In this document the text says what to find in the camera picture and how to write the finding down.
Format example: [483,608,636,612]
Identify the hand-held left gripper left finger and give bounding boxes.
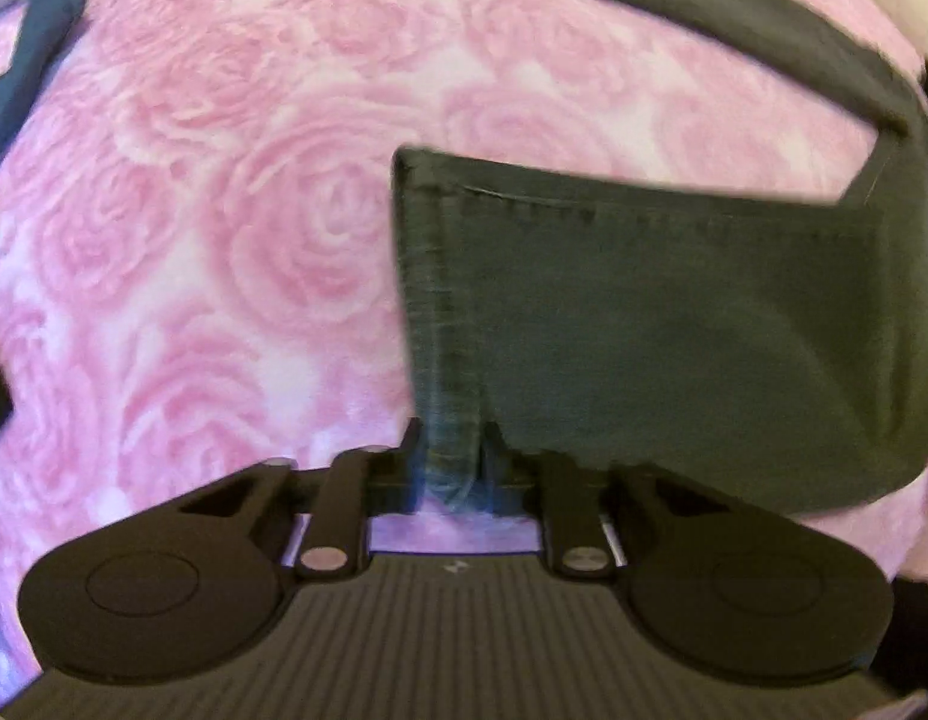
[175,418,427,581]

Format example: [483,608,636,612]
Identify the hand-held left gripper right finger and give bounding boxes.
[479,420,737,581]

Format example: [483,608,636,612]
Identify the dark grey pants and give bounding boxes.
[275,0,928,533]

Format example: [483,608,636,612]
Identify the pink floral blanket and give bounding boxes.
[0,0,928,720]

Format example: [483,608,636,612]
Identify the dark cloth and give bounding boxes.
[0,0,88,166]

